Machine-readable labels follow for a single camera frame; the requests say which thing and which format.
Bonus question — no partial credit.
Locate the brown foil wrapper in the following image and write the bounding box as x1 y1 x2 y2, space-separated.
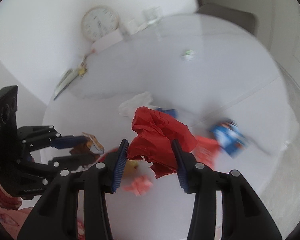
69 132 104 155

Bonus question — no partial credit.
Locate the white plastic bag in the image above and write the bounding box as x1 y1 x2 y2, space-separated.
118 92 155 119

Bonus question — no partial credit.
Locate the pink paper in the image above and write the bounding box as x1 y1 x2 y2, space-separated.
123 175 153 196

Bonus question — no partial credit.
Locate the orange red snack packet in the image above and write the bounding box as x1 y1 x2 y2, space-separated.
193 135 220 170

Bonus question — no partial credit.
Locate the blue printed carton box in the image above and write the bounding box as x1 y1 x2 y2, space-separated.
210 119 247 158

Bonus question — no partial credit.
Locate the red paper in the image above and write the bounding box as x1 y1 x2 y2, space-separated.
127 107 197 179

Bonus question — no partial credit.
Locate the blue paper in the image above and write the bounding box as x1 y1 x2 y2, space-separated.
155 107 178 119

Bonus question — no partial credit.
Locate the green white wrapper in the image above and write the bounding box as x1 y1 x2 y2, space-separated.
181 50 196 61

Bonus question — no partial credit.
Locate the pink floral jacket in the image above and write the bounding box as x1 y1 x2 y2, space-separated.
0 177 86 240

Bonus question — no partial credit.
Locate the yellow binder clip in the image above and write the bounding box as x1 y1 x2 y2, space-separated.
76 63 88 78

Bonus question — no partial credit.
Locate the round white wall clock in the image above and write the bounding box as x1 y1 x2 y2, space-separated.
81 5 120 42

